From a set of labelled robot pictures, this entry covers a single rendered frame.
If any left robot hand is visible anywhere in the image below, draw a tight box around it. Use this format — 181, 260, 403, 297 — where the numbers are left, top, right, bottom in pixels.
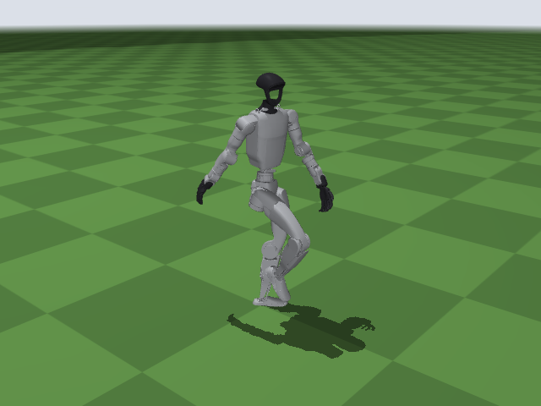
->
316, 175, 334, 212

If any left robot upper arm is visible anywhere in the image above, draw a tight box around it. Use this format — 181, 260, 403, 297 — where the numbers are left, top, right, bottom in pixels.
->
284, 109, 311, 156

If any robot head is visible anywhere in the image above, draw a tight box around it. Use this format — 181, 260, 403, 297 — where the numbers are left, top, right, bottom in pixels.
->
256, 73, 286, 114

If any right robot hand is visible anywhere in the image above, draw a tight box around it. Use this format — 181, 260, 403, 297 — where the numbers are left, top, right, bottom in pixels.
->
196, 179, 213, 205

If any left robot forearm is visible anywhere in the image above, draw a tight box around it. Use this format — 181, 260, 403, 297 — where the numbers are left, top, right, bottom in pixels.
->
302, 147, 326, 185

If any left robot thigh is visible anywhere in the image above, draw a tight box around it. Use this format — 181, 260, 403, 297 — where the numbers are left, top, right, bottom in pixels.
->
261, 187, 290, 259

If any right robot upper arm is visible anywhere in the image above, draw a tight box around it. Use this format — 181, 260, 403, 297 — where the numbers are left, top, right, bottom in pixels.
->
224, 114, 258, 165

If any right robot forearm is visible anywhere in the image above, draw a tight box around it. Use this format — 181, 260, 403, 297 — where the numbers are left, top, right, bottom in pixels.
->
204, 150, 228, 186

